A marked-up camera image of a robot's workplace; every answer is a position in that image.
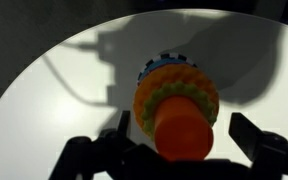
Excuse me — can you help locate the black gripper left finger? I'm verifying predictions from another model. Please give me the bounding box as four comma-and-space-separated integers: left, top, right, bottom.
48, 109, 172, 180

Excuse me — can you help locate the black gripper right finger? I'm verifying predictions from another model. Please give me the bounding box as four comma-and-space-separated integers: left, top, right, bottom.
228, 112, 288, 180

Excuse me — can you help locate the colourful stacking ring toy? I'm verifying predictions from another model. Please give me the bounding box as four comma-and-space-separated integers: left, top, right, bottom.
137, 52, 216, 163

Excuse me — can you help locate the orange knobbed ring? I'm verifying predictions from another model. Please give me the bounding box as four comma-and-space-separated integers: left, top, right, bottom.
132, 63, 221, 136

